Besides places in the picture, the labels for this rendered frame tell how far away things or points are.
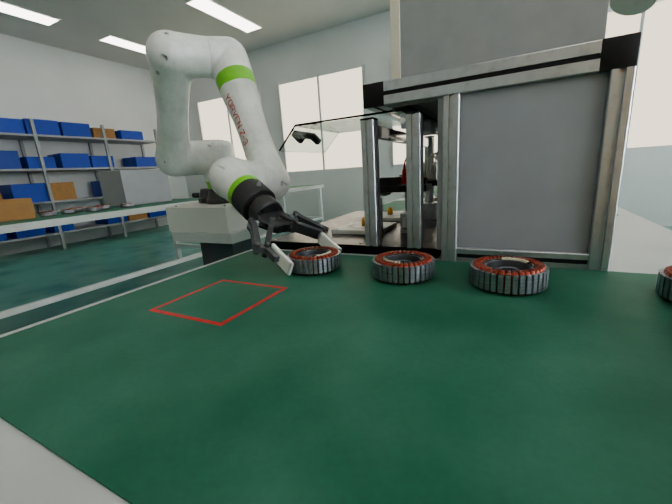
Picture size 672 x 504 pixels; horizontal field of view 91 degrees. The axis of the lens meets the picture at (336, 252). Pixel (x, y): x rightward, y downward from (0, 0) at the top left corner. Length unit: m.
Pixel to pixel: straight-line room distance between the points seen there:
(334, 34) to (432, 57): 5.84
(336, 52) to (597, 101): 6.00
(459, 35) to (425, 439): 0.75
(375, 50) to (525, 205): 5.68
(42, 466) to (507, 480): 0.33
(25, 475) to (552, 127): 0.77
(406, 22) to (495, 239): 0.50
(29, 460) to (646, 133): 5.85
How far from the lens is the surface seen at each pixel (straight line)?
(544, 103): 0.71
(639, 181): 5.83
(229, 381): 0.37
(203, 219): 1.38
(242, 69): 1.14
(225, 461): 0.29
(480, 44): 0.84
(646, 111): 5.83
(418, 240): 0.75
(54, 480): 0.34
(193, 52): 1.16
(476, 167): 0.71
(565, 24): 0.84
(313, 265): 0.65
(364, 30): 6.43
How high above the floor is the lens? 0.95
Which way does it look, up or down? 14 degrees down
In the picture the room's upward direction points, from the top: 4 degrees counter-clockwise
